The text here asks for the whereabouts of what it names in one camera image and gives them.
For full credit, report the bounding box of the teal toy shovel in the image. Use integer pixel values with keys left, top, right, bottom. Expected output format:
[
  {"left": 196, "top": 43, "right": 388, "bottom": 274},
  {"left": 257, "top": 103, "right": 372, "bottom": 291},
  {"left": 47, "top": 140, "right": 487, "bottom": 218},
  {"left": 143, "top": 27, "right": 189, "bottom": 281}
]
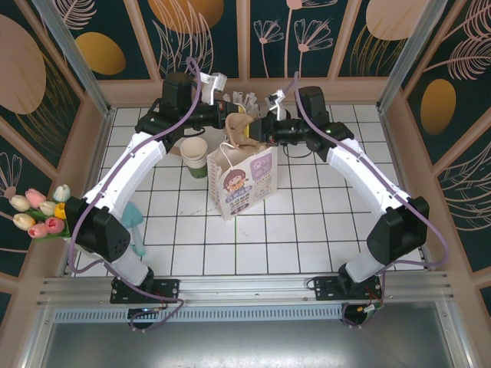
[{"left": 121, "top": 202, "right": 149, "bottom": 257}]

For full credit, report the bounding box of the pink feather outline wall panel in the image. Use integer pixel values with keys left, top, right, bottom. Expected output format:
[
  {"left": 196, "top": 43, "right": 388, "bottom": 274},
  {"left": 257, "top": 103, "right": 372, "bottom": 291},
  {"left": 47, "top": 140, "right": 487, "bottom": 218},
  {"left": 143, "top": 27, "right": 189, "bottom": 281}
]
[{"left": 435, "top": 132, "right": 491, "bottom": 277}]

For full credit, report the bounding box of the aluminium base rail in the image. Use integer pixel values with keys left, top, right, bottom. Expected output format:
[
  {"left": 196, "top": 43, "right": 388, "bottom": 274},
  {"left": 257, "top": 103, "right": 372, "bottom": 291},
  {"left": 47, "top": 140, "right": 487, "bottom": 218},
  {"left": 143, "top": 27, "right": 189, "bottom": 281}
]
[{"left": 36, "top": 271, "right": 456, "bottom": 307}]

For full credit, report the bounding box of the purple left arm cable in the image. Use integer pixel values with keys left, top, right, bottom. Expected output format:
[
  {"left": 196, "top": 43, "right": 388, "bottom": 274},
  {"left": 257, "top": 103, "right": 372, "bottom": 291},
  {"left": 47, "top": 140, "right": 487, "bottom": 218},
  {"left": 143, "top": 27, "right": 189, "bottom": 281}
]
[{"left": 68, "top": 56, "right": 203, "bottom": 333}]

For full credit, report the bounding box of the orange oval feather wall panel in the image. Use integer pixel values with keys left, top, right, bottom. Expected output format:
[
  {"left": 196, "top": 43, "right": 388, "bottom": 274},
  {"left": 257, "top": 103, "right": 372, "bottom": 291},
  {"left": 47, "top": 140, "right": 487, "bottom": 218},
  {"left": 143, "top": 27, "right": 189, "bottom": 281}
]
[{"left": 400, "top": 0, "right": 491, "bottom": 166}]

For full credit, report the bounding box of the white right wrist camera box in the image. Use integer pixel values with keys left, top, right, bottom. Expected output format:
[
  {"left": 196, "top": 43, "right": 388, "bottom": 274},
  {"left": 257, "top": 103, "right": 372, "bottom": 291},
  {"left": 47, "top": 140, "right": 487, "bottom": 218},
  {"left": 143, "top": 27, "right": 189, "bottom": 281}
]
[{"left": 264, "top": 87, "right": 293, "bottom": 122}]

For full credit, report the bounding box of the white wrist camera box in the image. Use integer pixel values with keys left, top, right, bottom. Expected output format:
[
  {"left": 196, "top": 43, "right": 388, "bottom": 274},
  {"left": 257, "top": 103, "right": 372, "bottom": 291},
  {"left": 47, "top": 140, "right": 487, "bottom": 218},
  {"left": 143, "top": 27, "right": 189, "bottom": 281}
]
[
  {"left": 264, "top": 87, "right": 293, "bottom": 122},
  {"left": 197, "top": 71, "right": 229, "bottom": 107}
]

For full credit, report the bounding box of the brushed metal sheet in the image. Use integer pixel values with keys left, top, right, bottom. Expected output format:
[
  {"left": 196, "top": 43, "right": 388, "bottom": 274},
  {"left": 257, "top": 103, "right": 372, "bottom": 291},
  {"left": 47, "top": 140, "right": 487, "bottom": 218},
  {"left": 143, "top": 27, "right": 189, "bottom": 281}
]
[{"left": 22, "top": 301, "right": 473, "bottom": 368}]

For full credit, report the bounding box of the white printed paper bag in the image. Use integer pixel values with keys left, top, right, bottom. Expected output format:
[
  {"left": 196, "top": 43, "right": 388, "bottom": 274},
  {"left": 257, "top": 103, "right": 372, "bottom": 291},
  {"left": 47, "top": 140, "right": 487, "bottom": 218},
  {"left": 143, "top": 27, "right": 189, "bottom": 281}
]
[{"left": 206, "top": 140, "right": 278, "bottom": 224}]

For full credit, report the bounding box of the aluminium frame post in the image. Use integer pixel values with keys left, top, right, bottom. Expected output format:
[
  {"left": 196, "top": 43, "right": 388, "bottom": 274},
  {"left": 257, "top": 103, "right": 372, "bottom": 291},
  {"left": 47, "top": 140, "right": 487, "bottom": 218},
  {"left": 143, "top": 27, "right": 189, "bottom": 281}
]
[
  {"left": 32, "top": 0, "right": 113, "bottom": 116},
  {"left": 377, "top": 0, "right": 448, "bottom": 113}
]

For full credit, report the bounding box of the white blue artificial tulip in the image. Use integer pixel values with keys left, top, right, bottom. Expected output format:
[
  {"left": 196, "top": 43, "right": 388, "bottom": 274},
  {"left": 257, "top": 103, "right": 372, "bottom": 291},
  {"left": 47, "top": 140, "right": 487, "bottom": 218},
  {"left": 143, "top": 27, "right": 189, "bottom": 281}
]
[{"left": 53, "top": 183, "right": 72, "bottom": 203}]

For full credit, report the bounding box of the grey slotted cable duct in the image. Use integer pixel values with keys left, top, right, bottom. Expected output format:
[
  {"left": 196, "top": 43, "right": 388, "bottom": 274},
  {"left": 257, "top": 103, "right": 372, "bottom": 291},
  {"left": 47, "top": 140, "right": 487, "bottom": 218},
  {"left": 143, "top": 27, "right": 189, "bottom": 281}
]
[{"left": 53, "top": 308, "right": 346, "bottom": 323}]

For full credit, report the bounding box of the peach circle gold stems panel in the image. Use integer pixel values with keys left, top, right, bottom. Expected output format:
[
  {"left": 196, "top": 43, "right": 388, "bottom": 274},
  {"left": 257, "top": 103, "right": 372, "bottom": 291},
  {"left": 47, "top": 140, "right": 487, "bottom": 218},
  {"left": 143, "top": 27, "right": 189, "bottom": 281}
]
[{"left": 336, "top": 0, "right": 414, "bottom": 78}]

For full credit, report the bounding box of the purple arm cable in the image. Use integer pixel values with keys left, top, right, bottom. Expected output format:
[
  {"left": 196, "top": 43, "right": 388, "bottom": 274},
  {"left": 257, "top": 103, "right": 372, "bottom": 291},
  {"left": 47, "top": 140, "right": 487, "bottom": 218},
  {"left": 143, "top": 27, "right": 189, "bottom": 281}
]
[
  {"left": 68, "top": 56, "right": 203, "bottom": 333},
  {"left": 293, "top": 71, "right": 450, "bottom": 307}
]

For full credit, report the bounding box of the peach circle dark wall panel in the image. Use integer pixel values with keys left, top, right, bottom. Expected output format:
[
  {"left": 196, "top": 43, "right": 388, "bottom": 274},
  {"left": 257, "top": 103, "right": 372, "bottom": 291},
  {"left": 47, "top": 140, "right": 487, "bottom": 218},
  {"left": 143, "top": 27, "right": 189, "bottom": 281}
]
[{"left": 0, "top": 0, "right": 84, "bottom": 127}]

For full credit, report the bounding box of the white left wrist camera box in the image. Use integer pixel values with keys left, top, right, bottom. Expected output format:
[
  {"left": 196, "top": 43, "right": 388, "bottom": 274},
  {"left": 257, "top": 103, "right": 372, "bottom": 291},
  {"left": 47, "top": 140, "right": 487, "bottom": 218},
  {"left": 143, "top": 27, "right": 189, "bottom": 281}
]
[{"left": 197, "top": 71, "right": 229, "bottom": 107}]

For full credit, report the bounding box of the orange oval dark wall panel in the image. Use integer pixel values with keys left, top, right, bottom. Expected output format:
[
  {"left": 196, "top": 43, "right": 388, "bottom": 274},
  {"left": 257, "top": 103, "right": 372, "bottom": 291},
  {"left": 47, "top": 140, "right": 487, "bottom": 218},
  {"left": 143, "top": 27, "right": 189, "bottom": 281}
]
[{"left": 49, "top": 0, "right": 153, "bottom": 81}]

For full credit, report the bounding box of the beige pulp cup carrier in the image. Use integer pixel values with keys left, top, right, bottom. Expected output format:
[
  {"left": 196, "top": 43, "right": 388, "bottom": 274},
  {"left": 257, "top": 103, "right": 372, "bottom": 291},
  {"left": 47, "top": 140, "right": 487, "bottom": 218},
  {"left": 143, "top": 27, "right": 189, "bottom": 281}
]
[{"left": 224, "top": 113, "right": 270, "bottom": 151}]

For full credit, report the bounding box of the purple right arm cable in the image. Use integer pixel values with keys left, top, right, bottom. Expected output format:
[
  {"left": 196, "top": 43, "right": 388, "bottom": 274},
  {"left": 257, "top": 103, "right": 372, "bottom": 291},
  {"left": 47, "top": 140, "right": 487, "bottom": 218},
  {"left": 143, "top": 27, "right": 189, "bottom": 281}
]
[{"left": 293, "top": 71, "right": 450, "bottom": 307}]

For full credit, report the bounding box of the orange circle leaf wall panel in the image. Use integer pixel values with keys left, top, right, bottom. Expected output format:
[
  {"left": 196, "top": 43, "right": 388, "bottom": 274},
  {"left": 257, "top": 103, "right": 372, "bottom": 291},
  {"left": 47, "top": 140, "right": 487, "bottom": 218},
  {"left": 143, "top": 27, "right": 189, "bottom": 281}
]
[{"left": 137, "top": 0, "right": 241, "bottom": 81}]

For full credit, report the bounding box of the pink flower outline wall panel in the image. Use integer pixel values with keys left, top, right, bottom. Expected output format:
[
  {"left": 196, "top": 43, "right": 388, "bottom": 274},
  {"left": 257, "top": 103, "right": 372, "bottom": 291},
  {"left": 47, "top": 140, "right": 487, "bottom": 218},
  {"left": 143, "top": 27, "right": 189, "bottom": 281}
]
[{"left": 249, "top": 0, "right": 339, "bottom": 81}]

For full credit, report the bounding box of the stack of cream paper cups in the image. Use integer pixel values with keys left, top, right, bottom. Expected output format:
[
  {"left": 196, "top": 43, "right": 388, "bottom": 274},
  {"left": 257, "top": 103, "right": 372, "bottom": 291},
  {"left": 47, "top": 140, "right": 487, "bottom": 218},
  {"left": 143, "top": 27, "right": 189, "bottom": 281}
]
[{"left": 180, "top": 136, "right": 210, "bottom": 180}]

